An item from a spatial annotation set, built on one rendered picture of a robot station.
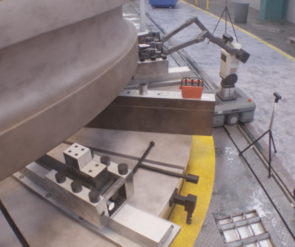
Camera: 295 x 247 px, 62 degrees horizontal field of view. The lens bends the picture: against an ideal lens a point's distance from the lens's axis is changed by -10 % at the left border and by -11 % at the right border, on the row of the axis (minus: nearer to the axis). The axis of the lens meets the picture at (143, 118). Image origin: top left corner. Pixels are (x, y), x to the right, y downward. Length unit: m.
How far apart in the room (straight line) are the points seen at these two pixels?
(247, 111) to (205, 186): 1.24
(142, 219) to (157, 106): 1.15
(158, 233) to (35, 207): 0.96
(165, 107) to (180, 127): 0.25
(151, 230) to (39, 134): 0.84
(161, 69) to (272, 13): 8.23
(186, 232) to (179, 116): 1.03
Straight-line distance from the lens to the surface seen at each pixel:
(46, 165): 1.97
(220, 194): 2.48
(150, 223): 1.67
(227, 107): 3.23
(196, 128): 2.55
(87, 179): 1.60
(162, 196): 2.00
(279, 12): 11.30
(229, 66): 3.16
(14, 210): 2.16
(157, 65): 3.35
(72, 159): 1.60
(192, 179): 2.09
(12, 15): 1.34
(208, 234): 2.20
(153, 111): 2.49
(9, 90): 1.54
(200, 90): 2.37
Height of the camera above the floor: 1.80
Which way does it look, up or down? 32 degrees down
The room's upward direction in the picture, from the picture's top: 3 degrees counter-clockwise
